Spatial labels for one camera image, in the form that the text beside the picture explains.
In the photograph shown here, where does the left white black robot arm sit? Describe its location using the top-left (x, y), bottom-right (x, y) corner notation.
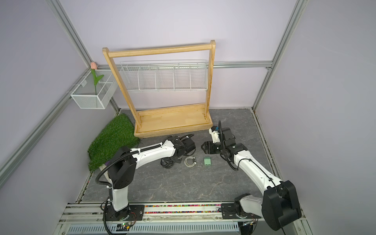
top-left (95, 134), bottom-right (196, 221)

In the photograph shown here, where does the green artificial grass mat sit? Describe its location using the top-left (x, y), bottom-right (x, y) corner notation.
top-left (88, 114), bottom-right (140, 172)

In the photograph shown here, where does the pink tulip artificial flower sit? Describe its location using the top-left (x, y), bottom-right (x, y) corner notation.
top-left (90, 62), bottom-right (104, 95)

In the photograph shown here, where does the green charger adapter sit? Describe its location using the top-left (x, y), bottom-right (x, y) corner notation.
top-left (204, 157), bottom-right (212, 166)

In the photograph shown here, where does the wooden rack frame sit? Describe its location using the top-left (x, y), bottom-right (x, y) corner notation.
top-left (102, 40), bottom-right (216, 138)

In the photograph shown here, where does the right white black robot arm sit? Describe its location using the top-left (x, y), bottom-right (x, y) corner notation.
top-left (201, 141), bottom-right (302, 231)

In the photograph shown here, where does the white mesh wall basket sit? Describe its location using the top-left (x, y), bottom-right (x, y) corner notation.
top-left (70, 70), bottom-right (118, 110)

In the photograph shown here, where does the white wire basket shelf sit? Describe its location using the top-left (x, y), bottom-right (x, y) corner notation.
top-left (119, 60), bottom-right (208, 91)

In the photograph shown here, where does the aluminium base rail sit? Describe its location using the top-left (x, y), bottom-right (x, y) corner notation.
top-left (54, 202), bottom-right (310, 235)

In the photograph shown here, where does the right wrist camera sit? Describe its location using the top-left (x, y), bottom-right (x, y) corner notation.
top-left (209, 126), bottom-right (220, 144)

